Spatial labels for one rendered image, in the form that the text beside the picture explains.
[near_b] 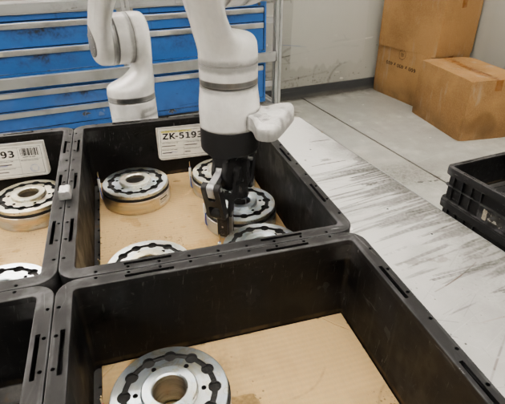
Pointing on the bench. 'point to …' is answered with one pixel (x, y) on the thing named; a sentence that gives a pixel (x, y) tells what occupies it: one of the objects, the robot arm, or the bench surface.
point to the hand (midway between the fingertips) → (232, 218)
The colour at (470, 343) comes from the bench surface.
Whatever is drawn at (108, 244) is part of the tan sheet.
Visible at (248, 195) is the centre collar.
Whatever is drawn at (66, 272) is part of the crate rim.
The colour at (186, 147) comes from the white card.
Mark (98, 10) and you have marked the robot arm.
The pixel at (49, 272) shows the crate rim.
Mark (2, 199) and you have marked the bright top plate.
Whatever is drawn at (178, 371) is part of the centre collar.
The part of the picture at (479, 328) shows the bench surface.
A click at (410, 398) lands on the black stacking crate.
